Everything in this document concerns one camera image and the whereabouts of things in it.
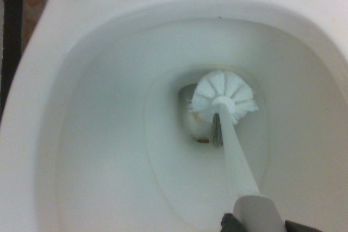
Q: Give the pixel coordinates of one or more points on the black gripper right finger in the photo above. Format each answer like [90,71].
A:
[297,226]

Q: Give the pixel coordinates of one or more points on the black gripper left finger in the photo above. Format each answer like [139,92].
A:
[231,224]

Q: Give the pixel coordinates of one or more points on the white toilet brush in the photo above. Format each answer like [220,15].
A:
[233,145]

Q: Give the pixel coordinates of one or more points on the black baseboard strip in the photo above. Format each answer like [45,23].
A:
[11,25]

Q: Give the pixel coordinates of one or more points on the small brown debris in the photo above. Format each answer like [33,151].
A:
[202,140]

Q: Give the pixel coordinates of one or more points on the white toilet bowl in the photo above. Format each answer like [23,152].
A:
[108,134]

